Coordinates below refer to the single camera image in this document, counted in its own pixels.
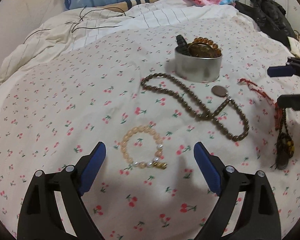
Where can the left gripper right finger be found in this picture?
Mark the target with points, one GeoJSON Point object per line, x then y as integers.
{"type": "Point", "coordinates": [259, 217]}

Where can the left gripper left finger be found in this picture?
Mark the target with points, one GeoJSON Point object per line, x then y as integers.
{"type": "Point", "coordinates": [39, 216]}

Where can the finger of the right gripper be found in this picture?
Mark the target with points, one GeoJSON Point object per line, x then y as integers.
{"type": "Point", "coordinates": [289, 101]}
{"type": "Point", "coordinates": [292, 67]}

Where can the black jacket on bed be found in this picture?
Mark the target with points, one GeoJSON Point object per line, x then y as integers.
{"type": "Point", "coordinates": [270, 18]}

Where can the round silver metal tin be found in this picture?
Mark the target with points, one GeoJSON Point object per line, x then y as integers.
{"type": "Point", "coordinates": [196, 69]}

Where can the cherry print white bedsheet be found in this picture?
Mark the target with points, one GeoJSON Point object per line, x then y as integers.
{"type": "Point", "coordinates": [149, 186]}

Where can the white striped duvet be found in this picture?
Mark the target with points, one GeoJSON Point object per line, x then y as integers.
{"type": "Point", "coordinates": [76, 28]}

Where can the striped tan pillow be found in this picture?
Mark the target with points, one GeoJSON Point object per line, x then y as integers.
{"type": "Point", "coordinates": [126, 5]}

